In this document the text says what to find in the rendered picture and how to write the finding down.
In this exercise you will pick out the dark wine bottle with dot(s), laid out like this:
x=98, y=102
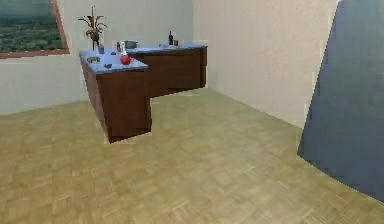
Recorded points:
x=170, y=38

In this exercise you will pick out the brown framed window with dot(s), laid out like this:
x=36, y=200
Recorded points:
x=28, y=30

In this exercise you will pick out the small dark blue object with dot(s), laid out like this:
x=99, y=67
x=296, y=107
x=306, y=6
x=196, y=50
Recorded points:
x=107, y=66

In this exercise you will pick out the grey pot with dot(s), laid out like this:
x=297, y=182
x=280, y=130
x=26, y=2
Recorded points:
x=130, y=44

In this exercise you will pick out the grey blue fridge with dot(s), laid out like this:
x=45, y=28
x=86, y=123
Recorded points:
x=350, y=100

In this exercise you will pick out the brown counter with blue top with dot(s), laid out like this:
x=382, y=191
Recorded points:
x=126, y=100

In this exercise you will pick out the small red cup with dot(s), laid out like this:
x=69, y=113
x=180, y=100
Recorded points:
x=175, y=42

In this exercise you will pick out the olive round dish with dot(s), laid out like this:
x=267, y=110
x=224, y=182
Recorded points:
x=93, y=59

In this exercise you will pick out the brown house plant in vase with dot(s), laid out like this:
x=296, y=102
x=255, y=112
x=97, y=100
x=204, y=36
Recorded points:
x=94, y=28

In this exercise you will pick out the blue grey cup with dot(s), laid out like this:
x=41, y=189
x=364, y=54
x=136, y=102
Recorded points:
x=101, y=49

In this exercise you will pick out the red apple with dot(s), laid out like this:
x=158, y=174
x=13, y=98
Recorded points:
x=125, y=59

